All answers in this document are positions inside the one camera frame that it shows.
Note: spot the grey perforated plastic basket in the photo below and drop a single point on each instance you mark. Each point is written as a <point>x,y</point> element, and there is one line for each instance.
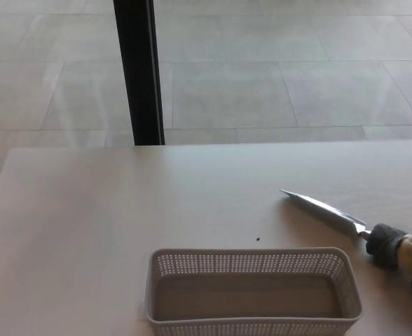
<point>248,325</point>

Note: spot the black vertical post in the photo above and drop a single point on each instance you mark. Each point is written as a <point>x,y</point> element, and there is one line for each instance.
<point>139,70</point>

